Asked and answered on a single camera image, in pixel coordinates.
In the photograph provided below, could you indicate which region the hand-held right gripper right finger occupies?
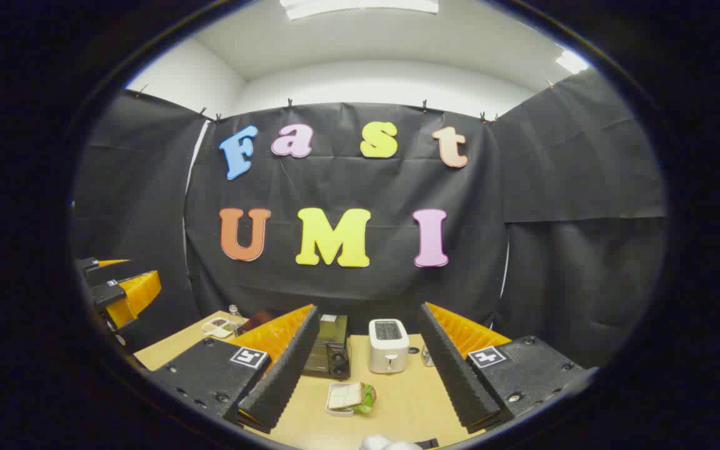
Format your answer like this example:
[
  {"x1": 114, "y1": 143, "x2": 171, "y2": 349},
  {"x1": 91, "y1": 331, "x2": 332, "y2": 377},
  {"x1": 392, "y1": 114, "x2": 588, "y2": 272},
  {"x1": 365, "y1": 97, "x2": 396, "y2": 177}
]
[{"x1": 418, "y1": 302, "x2": 598, "y2": 435}]

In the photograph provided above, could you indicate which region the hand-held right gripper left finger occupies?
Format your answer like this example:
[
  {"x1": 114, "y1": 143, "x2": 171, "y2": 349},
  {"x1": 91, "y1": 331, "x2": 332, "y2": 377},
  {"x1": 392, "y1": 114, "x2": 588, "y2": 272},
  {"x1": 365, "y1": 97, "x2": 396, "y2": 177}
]
[{"x1": 147, "y1": 304, "x2": 321, "y2": 435}]

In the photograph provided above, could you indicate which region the black electric oven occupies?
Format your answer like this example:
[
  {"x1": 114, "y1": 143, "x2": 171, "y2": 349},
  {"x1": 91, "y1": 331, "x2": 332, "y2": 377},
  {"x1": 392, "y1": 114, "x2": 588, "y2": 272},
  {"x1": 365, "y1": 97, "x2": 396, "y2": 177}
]
[{"x1": 302, "y1": 314, "x2": 353, "y2": 380}]

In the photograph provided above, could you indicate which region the sandwich with lettuce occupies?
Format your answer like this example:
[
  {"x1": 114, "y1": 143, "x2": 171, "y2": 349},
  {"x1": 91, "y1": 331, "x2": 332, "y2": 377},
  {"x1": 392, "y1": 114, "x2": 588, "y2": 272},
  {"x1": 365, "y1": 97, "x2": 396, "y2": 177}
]
[{"x1": 330, "y1": 381, "x2": 378, "y2": 414}]

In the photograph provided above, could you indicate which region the white toaster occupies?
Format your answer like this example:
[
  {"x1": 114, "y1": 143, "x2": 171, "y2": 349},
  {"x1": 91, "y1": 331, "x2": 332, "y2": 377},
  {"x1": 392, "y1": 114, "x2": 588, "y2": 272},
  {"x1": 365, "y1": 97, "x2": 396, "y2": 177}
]
[{"x1": 369, "y1": 319, "x2": 410, "y2": 374}]

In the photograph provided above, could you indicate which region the white sectioned plate with grains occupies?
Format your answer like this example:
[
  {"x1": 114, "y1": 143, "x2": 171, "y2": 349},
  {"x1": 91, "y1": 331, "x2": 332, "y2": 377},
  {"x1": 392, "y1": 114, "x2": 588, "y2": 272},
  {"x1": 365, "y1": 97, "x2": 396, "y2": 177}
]
[{"x1": 202, "y1": 317, "x2": 236, "y2": 339}]

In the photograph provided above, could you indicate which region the black backdrop cloth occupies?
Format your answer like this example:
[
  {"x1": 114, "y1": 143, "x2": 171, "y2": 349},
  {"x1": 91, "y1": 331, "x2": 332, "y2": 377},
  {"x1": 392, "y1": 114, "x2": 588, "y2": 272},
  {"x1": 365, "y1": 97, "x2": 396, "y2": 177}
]
[{"x1": 72, "y1": 69, "x2": 668, "y2": 371}]

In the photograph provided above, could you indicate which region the ceiling light panel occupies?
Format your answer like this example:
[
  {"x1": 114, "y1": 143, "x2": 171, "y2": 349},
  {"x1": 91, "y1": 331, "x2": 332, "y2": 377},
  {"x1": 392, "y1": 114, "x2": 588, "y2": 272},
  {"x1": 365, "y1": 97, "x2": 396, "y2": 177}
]
[
  {"x1": 555, "y1": 50, "x2": 589, "y2": 75},
  {"x1": 280, "y1": 0, "x2": 439, "y2": 20}
]

